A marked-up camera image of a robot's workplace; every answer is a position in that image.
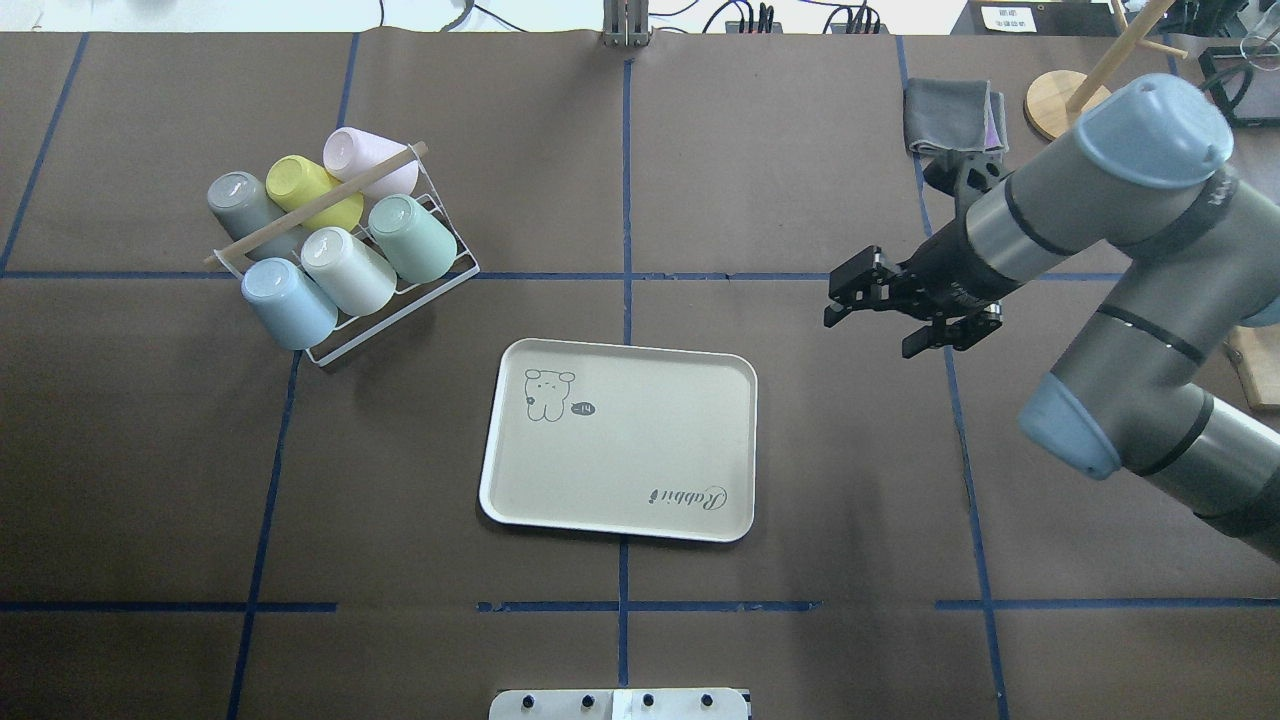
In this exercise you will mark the wooden cutting board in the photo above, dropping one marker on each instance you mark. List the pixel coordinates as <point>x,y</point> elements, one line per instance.
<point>1255,356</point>

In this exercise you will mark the wooden mug tree stand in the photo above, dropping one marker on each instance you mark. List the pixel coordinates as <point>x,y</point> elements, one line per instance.
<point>1058,98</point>

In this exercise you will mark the yellow cup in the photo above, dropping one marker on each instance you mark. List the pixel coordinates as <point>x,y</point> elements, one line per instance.
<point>293,181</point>

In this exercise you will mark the pink cup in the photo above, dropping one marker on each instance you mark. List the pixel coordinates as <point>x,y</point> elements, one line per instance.
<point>349,151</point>

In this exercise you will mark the grey folded cloth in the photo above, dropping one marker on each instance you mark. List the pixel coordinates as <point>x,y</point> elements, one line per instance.
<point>963,115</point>

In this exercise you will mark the aluminium frame post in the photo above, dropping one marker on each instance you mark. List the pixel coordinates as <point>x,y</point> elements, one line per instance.
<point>626,23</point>

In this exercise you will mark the green cup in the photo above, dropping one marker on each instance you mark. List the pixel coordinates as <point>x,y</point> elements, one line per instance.
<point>418,246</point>

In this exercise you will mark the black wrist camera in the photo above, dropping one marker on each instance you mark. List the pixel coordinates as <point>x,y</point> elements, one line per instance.
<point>964,175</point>

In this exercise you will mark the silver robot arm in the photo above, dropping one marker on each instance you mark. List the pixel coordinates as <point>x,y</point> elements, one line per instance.
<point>1147,171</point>

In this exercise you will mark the beige rabbit tray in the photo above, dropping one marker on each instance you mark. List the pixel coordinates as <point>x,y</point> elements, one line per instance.
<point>621,439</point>

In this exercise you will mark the cream white cup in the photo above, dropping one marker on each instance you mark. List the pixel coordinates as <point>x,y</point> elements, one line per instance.
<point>358,280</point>

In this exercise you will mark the black metal tray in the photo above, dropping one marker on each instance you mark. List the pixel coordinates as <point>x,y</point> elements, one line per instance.
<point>1243,84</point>

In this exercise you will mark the grey cup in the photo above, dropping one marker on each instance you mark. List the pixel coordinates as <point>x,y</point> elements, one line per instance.
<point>242,206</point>

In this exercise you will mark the black box with label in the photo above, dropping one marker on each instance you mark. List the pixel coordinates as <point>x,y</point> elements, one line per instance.
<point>1043,18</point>

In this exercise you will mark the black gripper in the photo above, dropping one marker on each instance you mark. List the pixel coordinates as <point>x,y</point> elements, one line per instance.
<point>948,273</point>

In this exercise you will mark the white wire cup rack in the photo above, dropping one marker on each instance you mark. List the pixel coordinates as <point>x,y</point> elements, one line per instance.
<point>352,331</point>

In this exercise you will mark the light blue cup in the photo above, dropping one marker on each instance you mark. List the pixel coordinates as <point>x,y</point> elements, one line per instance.
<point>292,308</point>

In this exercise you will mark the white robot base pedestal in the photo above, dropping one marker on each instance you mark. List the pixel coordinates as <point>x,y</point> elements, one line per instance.
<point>623,703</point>

